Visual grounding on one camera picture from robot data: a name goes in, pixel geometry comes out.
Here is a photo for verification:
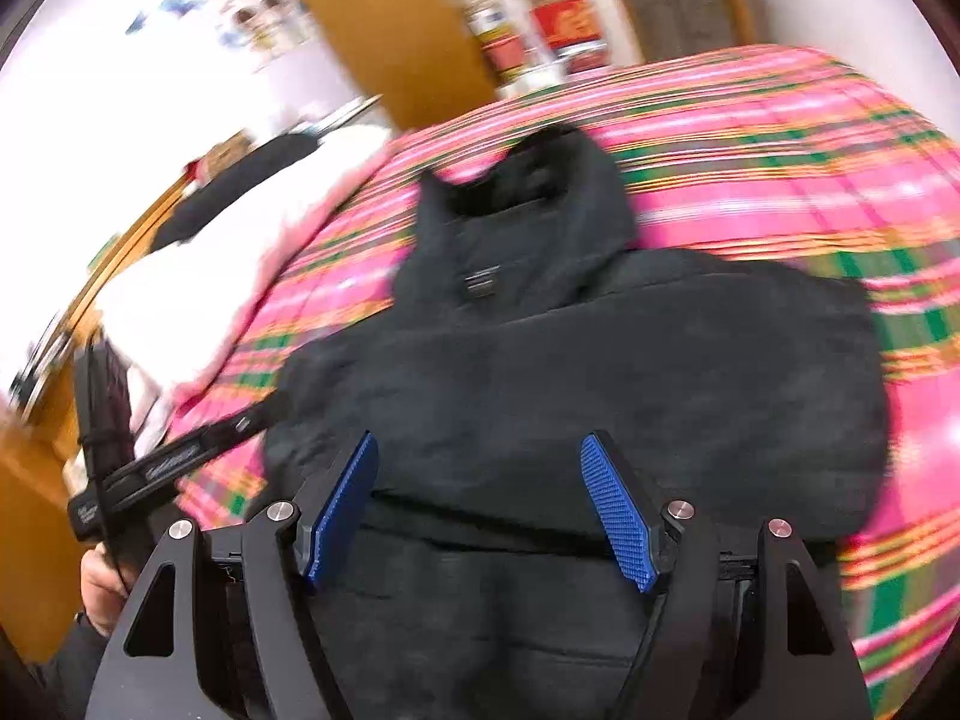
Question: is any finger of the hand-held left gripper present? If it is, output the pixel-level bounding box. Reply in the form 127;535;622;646
199;394;293;466

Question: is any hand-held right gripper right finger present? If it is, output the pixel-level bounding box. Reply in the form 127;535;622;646
579;431;875;720

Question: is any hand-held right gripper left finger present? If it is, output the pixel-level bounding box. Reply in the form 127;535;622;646
84;431;380;720

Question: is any black puffer jacket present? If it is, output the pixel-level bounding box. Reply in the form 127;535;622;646
247;124;893;720

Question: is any person's left forearm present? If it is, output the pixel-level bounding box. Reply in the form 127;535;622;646
26;610;117;720

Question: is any person's left hand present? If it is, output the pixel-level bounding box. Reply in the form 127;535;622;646
79;544;140;635

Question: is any black cloth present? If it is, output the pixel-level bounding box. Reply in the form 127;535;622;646
150;131;331;252

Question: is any small brown box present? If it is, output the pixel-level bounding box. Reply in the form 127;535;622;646
199;131;252;175

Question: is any pink plaid bed sheet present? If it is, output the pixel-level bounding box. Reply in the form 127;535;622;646
161;45;960;720

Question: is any stack of white red boxes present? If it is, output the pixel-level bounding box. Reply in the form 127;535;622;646
463;0;530;87

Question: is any red gift box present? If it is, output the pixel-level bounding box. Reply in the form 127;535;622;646
531;0;605;55

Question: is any wooden bed frame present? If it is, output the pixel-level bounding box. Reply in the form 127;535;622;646
0;165;197;662

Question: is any cartoon wall sticker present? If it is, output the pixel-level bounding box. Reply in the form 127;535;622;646
127;0;316;68

